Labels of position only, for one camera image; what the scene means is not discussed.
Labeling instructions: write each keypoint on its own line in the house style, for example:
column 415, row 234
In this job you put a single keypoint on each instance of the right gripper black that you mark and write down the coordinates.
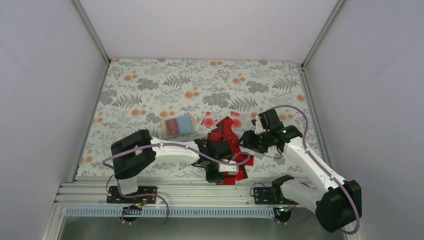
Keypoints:
column 248, row 142

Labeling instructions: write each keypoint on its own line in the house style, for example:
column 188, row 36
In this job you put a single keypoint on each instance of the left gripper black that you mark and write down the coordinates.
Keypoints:
column 210, row 178

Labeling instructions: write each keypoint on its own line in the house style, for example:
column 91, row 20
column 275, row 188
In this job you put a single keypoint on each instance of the red card bottom pile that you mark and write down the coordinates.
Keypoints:
column 228, row 179

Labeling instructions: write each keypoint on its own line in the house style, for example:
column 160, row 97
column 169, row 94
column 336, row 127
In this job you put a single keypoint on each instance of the red card pile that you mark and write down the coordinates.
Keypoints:
column 228, row 179
column 171, row 127
column 224, row 133

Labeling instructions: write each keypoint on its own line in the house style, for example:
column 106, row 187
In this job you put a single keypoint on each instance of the beige card holder wallet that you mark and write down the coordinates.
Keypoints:
column 185, row 124

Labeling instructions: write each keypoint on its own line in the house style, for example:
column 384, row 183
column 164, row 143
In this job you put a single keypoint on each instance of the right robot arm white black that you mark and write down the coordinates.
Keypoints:
column 336, row 202

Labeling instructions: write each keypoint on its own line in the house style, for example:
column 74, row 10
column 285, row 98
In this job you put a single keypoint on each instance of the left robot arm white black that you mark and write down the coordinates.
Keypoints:
column 134, row 153

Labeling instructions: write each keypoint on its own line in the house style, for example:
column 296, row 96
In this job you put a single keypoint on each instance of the red card lower right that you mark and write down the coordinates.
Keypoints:
column 242, row 172

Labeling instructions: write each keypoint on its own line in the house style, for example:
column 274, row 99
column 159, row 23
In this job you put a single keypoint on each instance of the clear card red dot right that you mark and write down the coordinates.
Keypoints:
column 237, row 118

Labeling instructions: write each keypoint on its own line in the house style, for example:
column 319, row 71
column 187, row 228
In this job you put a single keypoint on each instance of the clear card red dot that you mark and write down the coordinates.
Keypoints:
column 210, row 120
column 237, row 118

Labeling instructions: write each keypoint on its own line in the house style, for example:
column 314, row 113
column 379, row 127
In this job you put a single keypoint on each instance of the clear card red dot left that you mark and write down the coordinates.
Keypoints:
column 210, row 120

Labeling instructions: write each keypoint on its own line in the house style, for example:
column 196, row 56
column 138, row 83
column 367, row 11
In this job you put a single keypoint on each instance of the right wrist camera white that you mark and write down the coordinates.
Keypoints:
column 258, row 125

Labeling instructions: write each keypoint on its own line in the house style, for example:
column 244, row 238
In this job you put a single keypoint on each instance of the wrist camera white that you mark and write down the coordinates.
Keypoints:
column 229, row 169
column 258, row 125

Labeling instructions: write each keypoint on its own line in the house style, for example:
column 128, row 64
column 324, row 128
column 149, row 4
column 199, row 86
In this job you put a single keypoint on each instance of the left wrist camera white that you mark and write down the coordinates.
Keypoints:
column 229, row 169

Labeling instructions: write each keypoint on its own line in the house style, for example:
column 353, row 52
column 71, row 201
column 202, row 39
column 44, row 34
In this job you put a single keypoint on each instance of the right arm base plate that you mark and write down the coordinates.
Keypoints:
column 265, row 196

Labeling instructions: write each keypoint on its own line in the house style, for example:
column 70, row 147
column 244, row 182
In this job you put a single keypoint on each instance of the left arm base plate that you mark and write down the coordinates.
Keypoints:
column 141, row 196

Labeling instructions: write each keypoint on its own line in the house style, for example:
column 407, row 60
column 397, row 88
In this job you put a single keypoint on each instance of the aluminium rail frame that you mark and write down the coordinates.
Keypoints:
column 177, row 191

